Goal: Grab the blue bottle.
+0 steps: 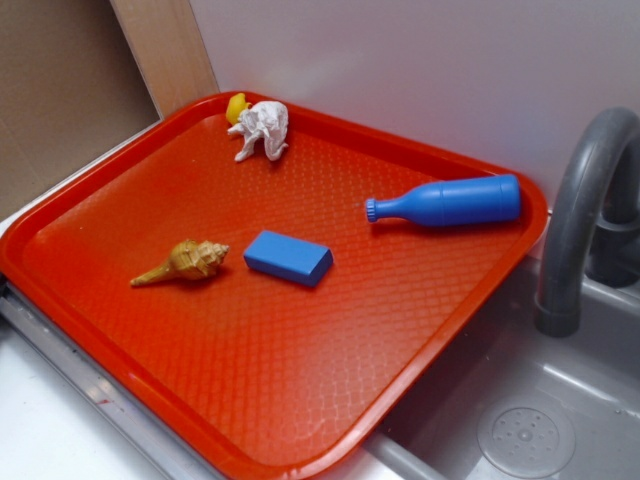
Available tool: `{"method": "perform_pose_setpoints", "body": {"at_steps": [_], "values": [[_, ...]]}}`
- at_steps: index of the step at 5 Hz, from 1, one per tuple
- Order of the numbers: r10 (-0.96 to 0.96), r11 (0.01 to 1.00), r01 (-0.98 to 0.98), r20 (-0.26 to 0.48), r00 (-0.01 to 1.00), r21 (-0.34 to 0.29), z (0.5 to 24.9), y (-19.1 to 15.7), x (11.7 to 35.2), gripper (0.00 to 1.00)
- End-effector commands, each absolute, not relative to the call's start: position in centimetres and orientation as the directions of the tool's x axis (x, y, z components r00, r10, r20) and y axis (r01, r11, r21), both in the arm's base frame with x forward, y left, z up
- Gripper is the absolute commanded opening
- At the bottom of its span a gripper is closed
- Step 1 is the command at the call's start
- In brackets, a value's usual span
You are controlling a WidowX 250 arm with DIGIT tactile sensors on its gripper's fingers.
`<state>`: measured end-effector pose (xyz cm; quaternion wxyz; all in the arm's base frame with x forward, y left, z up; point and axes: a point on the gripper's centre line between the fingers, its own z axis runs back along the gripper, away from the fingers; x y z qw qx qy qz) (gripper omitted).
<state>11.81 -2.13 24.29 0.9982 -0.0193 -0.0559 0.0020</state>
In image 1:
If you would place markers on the blue plastic bottle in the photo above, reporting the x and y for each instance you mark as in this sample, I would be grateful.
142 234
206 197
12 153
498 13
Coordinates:
453 203

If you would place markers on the blue rectangular block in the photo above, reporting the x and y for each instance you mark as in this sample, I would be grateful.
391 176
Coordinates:
289 258

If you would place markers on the crumpled white paper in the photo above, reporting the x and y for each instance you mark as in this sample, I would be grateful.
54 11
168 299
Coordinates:
267 121

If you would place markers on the tan conch seashell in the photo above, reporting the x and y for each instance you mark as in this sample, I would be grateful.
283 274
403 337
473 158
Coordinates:
189 260

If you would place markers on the red plastic tray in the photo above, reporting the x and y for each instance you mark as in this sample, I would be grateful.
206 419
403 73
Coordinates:
263 377

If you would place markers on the yellow toy object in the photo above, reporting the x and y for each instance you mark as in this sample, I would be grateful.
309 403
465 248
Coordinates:
236 105

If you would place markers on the grey plastic sink basin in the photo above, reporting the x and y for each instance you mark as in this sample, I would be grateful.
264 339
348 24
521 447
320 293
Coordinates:
591 375

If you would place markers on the wooden board panel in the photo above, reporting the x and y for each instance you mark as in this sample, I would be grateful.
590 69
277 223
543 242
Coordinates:
167 45

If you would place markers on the grey curved faucet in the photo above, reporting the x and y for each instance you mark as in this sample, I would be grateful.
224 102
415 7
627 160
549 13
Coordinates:
594 228

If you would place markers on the grey sink drain strainer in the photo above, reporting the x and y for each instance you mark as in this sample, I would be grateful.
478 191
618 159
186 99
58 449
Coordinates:
526 437

